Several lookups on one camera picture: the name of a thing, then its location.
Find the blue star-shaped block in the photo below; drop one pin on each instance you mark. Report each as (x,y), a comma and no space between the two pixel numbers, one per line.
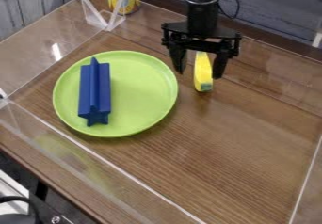
(95,102)

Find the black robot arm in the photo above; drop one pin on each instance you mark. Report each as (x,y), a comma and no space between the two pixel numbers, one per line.
(202,17)

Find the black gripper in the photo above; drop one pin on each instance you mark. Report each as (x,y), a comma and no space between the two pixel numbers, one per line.
(222,42)

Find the yellow toy banana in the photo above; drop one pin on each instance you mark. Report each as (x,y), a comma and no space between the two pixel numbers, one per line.
(202,72)

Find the clear acrylic corner bracket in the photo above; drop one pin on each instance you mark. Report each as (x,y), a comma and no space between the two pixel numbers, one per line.
(105,19)

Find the lime green round plate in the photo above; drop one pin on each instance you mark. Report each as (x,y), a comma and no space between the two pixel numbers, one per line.
(143,90)

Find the clear acrylic tray walls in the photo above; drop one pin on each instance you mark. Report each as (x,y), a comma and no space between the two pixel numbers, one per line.
(233,158)

